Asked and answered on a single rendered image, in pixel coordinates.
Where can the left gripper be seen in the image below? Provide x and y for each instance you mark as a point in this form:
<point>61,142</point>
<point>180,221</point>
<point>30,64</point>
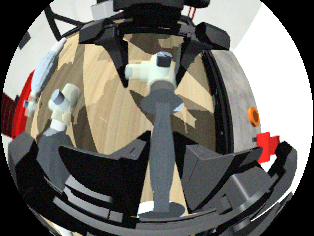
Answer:
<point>109,35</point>

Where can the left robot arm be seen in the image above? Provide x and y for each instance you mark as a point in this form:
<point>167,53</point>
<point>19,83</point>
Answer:
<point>132,5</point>

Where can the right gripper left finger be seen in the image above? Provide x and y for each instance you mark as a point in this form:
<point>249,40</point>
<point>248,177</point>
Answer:
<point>126,173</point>

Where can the red tray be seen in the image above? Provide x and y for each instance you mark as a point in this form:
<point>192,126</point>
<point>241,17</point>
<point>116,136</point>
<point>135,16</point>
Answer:
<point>21,123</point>

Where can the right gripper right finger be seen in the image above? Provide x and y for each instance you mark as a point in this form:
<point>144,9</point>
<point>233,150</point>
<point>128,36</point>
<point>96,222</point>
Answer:
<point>202,171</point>

